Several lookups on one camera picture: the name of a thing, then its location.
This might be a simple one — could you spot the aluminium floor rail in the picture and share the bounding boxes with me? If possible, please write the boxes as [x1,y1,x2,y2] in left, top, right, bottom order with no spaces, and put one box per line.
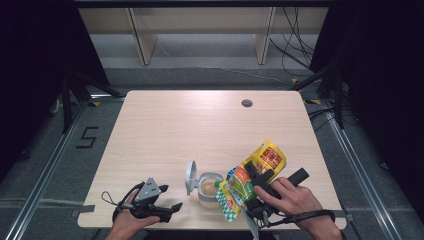
[3,94,126,240]
[320,99,398,240]

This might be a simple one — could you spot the black metal stand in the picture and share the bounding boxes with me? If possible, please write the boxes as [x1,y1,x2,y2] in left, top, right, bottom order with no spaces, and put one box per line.
[60,64,123,135]
[289,59,346,130]

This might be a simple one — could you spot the black wrist strap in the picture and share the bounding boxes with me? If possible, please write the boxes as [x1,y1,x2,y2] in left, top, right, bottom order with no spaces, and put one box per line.
[263,208,337,230]
[101,181,148,223]

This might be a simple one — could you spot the clear jar with white lid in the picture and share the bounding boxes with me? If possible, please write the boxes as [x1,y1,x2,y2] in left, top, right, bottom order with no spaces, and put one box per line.
[184,159,226,210]

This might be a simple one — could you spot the person's left hand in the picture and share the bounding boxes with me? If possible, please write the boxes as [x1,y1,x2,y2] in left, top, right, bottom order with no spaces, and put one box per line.
[109,189,162,236]

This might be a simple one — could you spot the person's right hand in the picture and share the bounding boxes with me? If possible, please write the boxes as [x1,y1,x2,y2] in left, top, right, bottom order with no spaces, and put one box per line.
[253,176,336,231]

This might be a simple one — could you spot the black hanging cables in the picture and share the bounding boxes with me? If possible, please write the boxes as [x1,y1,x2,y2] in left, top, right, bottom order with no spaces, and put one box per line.
[269,7,316,78]

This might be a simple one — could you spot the black right wrist strap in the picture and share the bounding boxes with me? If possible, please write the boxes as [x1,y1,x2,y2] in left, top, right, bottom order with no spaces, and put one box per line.
[263,208,337,230]

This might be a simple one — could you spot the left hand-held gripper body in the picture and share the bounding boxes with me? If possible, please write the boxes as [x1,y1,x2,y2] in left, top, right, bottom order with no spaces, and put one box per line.
[127,176,173,224]

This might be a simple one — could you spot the grey floor tape strip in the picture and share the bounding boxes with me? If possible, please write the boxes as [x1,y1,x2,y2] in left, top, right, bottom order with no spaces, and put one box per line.
[70,204,96,218]

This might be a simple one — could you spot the black curtain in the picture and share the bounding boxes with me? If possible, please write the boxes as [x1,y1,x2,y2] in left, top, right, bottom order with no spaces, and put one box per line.
[0,0,112,181]
[309,0,424,218]

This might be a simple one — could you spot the black floor cables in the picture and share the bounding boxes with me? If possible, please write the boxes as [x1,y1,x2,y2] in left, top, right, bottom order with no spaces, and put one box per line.
[307,107,338,133]

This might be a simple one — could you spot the black tape floor numeral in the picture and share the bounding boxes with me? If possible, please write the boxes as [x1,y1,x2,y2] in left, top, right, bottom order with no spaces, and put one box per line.
[75,126,100,150]

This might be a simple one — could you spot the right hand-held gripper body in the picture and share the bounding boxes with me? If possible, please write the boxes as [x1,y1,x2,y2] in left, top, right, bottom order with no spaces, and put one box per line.
[240,167,311,240]

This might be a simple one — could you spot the black left wrist strap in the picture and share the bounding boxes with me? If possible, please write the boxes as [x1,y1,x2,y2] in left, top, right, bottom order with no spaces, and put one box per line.
[101,181,148,223]

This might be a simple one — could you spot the yellow spout pouch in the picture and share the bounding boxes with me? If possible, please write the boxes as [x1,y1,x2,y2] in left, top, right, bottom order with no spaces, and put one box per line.
[214,139,288,224]

